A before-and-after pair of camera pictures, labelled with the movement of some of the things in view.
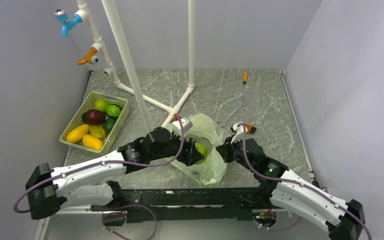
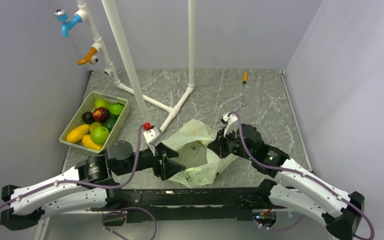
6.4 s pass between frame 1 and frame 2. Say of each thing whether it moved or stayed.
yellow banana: stayed
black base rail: stayed
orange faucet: stayed
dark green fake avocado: stayed
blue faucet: stayed
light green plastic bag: moved
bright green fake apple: moved
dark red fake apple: moved
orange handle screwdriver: stayed
